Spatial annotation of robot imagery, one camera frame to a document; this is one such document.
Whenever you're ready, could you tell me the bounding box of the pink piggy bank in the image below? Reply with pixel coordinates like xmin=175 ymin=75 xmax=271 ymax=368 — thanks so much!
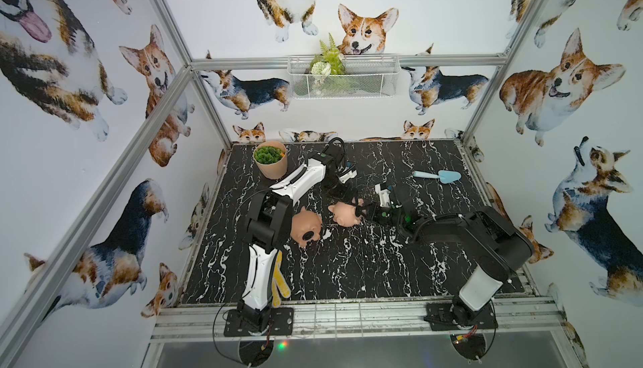
xmin=328 ymin=199 xmax=363 ymax=227
xmin=291 ymin=207 xmax=323 ymax=248

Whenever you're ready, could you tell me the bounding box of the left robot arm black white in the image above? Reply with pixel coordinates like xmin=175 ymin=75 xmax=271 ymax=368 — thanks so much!
xmin=237 ymin=137 xmax=357 ymax=331

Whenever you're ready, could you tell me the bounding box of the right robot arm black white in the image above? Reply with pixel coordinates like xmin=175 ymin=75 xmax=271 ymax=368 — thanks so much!
xmin=354 ymin=187 xmax=535 ymax=324

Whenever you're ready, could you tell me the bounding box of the teal silicone spatula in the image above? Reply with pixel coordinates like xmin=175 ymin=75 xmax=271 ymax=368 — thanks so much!
xmin=412 ymin=170 xmax=461 ymax=185

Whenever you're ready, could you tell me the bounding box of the pink pot green plant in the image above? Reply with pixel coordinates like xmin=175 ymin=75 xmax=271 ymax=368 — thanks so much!
xmin=253 ymin=141 xmax=287 ymax=180

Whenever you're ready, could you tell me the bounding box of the yellow work glove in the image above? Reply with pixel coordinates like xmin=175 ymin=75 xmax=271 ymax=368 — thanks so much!
xmin=271 ymin=251 xmax=291 ymax=308

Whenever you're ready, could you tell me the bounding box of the green fern plant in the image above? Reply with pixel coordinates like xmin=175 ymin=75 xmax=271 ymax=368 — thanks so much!
xmin=309 ymin=34 xmax=346 ymax=94

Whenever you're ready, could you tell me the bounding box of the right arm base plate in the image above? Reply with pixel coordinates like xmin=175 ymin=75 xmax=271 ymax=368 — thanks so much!
xmin=424 ymin=303 xmax=497 ymax=331

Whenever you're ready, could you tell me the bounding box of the white wire wall basket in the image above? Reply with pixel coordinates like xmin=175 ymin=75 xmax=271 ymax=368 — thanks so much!
xmin=287 ymin=55 xmax=401 ymax=99

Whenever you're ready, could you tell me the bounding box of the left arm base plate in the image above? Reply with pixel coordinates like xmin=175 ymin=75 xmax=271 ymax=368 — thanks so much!
xmin=224 ymin=306 xmax=294 ymax=337

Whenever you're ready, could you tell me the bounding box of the aluminium front rail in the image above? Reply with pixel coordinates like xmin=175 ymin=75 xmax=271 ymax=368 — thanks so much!
xmin=150 ymin=298 xmax=564 ymax=344

